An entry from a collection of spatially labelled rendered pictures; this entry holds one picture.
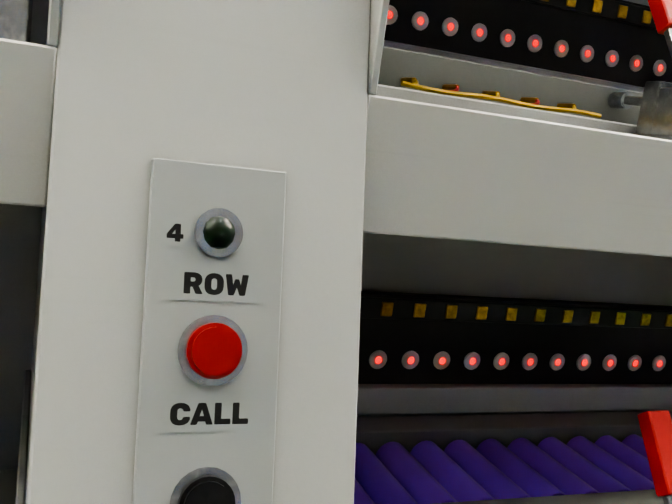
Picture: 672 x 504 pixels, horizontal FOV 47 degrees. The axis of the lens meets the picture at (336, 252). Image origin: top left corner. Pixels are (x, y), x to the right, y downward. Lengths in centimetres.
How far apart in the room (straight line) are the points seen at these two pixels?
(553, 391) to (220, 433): 31
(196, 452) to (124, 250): 6
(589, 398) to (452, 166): 28
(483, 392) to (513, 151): 22
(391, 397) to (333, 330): 21
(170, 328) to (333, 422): 6
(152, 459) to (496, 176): 15
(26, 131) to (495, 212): 16
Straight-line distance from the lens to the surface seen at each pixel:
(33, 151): 23
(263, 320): 23
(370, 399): 44
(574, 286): 54
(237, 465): 23
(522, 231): 29
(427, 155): 26
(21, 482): 29
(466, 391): 47
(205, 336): 22
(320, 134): 24
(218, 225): 22
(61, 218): 22
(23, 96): 23
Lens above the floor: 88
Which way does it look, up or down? 5 degrees up
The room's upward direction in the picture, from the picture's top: 2 degrees clockwise
